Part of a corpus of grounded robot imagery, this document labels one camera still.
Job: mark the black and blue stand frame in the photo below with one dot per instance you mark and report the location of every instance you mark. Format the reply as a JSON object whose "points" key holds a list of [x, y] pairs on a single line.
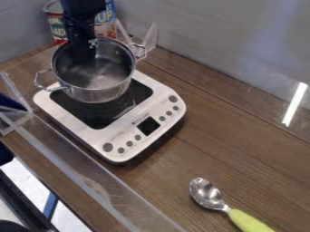
{"points": [[33, 218]]}

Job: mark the tomato sauce can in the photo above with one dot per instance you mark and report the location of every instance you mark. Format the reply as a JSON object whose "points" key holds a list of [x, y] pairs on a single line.
{"points": [[54, 11]]}

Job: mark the white and black stove top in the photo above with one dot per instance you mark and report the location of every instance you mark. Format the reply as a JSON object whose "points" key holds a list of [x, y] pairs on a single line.
{"points": [[121, 128]]}

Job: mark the silver steel pot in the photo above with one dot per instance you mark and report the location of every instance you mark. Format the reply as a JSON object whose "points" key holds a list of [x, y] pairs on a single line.
{"points": [[98, 80]]}

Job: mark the spoon with green handle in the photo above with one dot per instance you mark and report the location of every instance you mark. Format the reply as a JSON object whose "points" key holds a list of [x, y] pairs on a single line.
{"points": [[209, 197]]}

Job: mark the clear acrylic corner bracket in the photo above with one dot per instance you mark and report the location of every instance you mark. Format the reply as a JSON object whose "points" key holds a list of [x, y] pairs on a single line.
{"points": [[145, 33]]}

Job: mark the clear acrylic front barrier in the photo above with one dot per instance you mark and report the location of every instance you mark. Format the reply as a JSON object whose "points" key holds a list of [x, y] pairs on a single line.
{"points": [[101, 199]]}

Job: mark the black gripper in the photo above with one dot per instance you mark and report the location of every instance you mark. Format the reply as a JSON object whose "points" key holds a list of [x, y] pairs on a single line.
{"points": [[79, 14]]}

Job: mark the alphabet soup can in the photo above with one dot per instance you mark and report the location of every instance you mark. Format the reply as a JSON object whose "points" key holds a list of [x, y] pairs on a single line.
{"points": [[105, 25]]}

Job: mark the clear acrylic left bracket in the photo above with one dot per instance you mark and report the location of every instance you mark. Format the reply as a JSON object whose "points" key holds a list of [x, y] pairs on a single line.
{"points": [[15, 109]]}

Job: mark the blue cloth object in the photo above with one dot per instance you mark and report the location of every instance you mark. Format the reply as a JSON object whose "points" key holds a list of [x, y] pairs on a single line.
{"points": [[9, 102]]}

